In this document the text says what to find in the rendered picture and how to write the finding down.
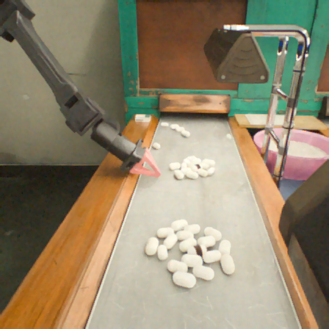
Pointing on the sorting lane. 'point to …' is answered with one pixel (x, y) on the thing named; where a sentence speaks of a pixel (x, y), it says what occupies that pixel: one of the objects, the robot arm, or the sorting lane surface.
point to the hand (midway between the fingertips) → (157, 173)
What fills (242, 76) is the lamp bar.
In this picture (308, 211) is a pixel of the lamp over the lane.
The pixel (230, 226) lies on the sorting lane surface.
